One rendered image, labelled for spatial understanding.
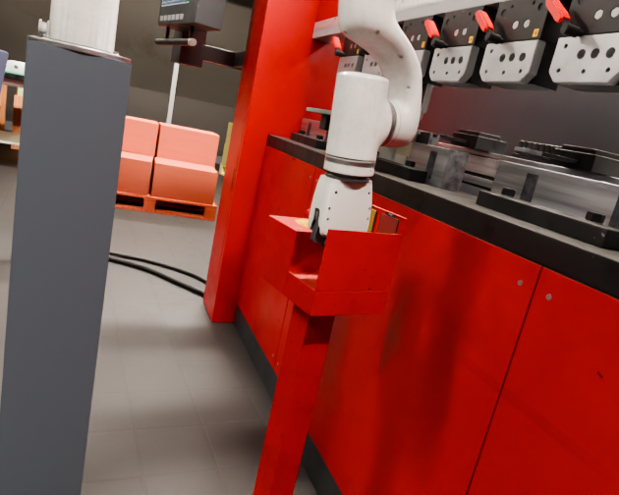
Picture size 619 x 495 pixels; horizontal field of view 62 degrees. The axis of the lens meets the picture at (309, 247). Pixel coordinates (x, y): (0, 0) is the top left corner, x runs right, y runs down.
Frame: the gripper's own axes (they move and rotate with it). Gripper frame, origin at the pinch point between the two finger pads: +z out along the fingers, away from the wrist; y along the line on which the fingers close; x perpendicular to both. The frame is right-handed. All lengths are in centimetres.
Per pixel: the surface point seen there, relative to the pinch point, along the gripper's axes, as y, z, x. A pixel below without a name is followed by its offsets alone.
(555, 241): -20.4, -11.6, 26.3
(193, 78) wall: -218, -25, -717
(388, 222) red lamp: -9.7, -7.5, 1.2
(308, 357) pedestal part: 1.1, 19.6, -2.0
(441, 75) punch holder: -44, -36, -28
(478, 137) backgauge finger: -67, -22, -32
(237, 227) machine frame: -41, 32, -130
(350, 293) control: -0.7, 3.9, 5.0
